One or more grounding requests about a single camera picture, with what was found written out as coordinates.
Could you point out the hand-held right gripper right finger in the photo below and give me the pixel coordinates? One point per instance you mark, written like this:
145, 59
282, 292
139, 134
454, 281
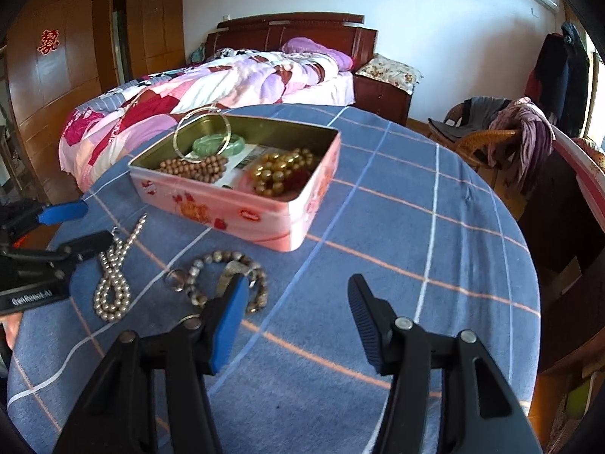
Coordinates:
366, 326

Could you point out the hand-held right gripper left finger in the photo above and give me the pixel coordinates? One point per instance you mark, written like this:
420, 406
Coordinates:
231, 314

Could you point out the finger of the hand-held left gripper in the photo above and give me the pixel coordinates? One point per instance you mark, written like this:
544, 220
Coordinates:
85, 246
61, 212

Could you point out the pink tin box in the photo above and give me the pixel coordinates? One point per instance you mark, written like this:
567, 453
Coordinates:
283, 227

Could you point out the green jade bangle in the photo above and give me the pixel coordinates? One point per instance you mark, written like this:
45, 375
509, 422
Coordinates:
208, 144

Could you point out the person's left hand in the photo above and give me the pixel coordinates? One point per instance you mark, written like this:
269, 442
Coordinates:
8, 328

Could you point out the blue checked tablecloth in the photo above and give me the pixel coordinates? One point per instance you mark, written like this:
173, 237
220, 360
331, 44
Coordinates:
401, 227

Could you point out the brown wooden wardrobe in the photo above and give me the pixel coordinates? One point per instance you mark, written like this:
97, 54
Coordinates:
71, 104

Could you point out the red paper decoration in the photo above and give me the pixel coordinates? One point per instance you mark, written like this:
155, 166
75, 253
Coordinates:
48, 41

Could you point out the pink patchwork quilt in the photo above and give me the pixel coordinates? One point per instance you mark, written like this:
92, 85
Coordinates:
189, 90

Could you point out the teal cloth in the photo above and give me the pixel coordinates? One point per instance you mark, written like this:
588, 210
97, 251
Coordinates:
196, 54

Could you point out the wicker chair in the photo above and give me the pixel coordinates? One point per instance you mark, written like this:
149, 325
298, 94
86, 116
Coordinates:
477, 144

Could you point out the wooden desk with pink cover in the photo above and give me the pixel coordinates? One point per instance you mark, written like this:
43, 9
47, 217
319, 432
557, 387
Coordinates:
567, 227

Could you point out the dark wooden nightstand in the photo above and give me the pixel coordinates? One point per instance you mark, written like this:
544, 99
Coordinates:
378, 99

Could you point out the wooden bed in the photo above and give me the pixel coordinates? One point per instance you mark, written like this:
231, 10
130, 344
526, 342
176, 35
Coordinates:
340, 90

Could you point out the grey garment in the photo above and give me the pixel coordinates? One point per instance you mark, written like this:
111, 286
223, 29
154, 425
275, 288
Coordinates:
472, 113

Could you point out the purple striped garment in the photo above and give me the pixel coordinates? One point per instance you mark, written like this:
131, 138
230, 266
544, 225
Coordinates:
529, 137

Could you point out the floral pillow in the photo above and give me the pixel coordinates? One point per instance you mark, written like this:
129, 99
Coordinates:
390, 73

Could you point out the dark wooden headboard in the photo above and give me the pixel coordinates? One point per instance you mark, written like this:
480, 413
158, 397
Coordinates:
264, 33

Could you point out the purple pillow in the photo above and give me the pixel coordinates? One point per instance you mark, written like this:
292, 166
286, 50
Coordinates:
312, 49

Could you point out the floral cushion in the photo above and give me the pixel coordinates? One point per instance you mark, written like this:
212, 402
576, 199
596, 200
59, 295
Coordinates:
591, 149

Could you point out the hanging dark coats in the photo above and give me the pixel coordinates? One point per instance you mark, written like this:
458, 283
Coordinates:
562, 80

